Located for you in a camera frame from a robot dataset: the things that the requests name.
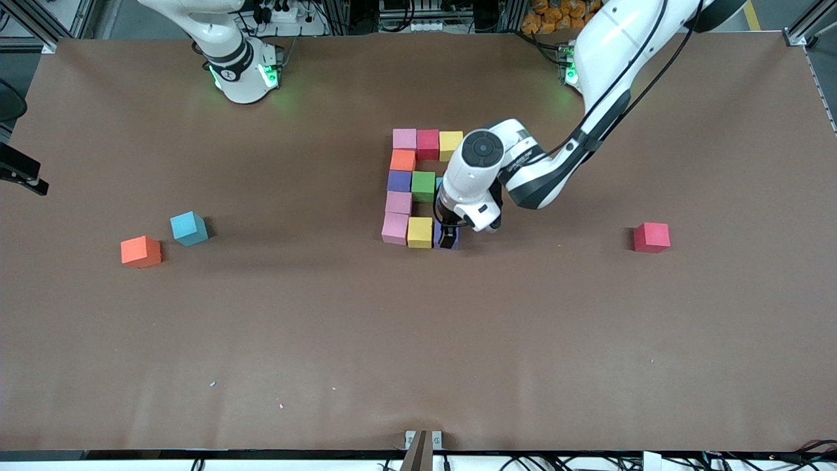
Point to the aluminium frame profile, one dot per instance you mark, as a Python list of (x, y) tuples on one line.
[(33, 23), (799, 36)]

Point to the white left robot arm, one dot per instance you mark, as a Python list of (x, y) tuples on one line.
[(482, 150)]

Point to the purple foam cube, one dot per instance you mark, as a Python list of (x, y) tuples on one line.
[(436, 234), (399, 182)]

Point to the bag of orange snacks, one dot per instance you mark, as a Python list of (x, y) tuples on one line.
[(556, 16)]

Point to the pink foam cube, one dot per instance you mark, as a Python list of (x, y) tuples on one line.
[(405, 139), (399, 203), (394, 229)]

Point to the orange foam cube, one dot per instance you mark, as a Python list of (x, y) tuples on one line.
[(403, 160), (140, 252)]

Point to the large white power strip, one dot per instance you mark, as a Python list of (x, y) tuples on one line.
[(297, 27)]

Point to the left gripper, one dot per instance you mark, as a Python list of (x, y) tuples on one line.
[(448, 236)]

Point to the yellow foam cube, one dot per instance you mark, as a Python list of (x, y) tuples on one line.
[(420, 233), (449, 144)]

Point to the green foam cube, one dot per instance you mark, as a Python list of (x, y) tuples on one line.
[(423, 186)]

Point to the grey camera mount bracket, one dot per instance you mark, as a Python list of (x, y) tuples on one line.
[(418, 454)]

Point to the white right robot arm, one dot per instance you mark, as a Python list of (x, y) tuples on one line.
[(239, 72)]

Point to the red foam cube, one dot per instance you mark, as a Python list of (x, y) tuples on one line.
[(428, 144), (651, 237)]

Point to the black equipment rack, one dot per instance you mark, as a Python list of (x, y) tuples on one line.
[(487, 16)]

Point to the small white power strip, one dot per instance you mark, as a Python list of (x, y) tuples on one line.
[(428, 26)]

